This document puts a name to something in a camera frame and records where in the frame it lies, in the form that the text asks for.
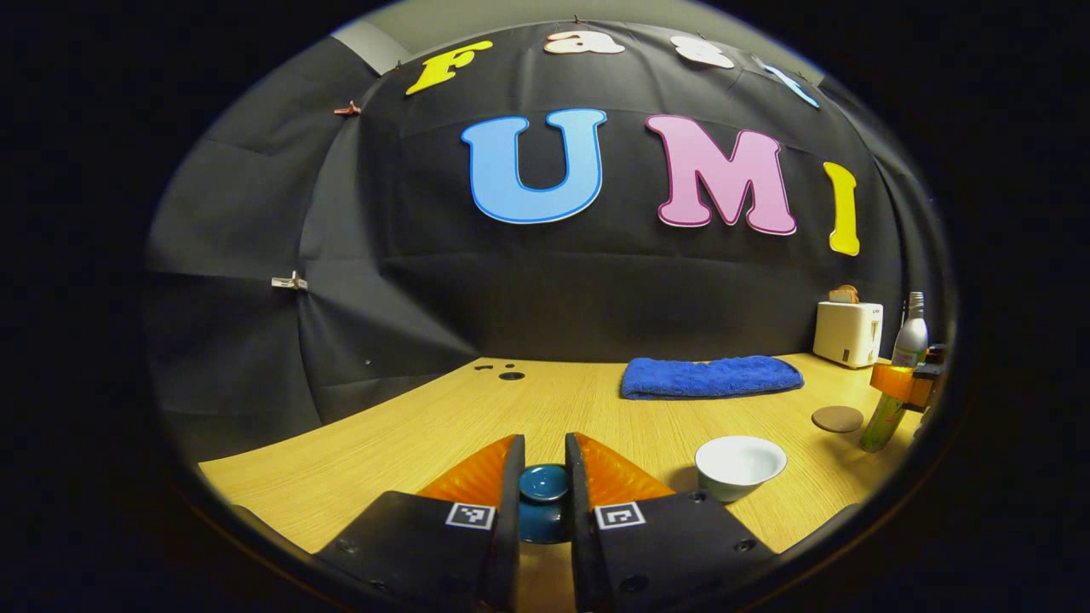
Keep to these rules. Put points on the round brown coaster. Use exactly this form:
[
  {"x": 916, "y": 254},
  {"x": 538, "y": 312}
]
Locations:
[{"x": 837, "y": 418}]

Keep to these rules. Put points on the dark blue teacup lid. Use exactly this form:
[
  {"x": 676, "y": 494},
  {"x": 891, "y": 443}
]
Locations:
[{"x": 544, "y": 502}]

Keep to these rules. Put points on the white toaster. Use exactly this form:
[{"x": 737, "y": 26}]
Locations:
[{"x": 846, "y": 334}]

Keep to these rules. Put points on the brown toast slice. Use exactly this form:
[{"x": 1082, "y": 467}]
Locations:
[{"x": 844, "y": 295}]

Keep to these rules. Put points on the red backdrop clip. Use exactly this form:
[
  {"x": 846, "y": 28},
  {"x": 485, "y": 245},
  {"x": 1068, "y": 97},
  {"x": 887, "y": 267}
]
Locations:
[{"x": 347, "y": 109}]

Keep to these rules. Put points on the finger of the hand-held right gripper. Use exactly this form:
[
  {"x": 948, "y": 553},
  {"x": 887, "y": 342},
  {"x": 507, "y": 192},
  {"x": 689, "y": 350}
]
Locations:
[{"x": 890, "y": 381}]

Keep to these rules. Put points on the silver green label water bottle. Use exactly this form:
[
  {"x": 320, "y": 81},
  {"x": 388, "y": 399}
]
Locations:
[{"x": 909, "y": 340}]

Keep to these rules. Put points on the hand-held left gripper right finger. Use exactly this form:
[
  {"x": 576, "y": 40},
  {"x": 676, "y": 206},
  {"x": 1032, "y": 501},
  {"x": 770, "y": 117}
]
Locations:
[{"x": 579, "y": 519}]

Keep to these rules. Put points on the silver backdrop clip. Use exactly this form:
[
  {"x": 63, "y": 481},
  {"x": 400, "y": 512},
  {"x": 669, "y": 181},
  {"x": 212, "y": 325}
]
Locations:
[{"x": 289, "y": 282}]

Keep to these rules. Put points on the blue folded towel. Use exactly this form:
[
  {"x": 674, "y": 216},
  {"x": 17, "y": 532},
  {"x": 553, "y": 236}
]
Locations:
[{"x": 711, "y": 377}]

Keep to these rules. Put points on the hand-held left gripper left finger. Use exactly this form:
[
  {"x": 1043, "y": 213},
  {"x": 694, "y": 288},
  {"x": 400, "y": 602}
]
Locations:
[{"x": 509, "y": 511}]

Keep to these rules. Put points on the black backdrop cloth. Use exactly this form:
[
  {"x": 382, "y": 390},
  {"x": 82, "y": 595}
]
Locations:
[{"x": 511, "y": 281}]

